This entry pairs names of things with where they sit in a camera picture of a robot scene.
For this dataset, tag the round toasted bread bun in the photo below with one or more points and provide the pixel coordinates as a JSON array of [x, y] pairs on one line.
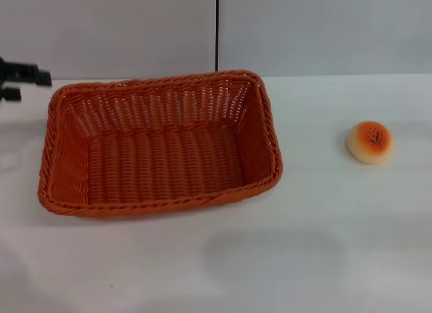
[[369, 142]]

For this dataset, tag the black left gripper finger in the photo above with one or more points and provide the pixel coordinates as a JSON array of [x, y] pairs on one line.
[[11, 93], [27, 71]]

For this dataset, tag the orange woven plastic basket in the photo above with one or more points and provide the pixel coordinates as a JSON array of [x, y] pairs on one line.
[[162, 164]]

